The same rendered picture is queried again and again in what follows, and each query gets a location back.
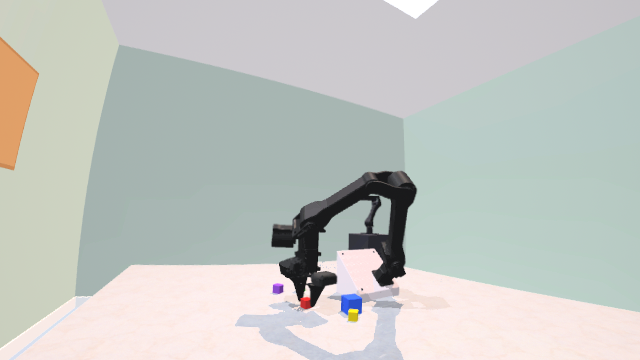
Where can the red block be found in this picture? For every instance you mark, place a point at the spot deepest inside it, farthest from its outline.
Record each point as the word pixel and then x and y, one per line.
pixel 305 303

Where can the small yellow block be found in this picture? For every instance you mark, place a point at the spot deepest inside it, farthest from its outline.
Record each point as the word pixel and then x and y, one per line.
pixel 353 315

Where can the blue cube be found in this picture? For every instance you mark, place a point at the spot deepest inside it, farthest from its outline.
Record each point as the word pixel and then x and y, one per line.
pixel 351 302

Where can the purple block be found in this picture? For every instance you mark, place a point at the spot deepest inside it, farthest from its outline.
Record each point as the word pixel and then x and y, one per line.
pixel 278 288

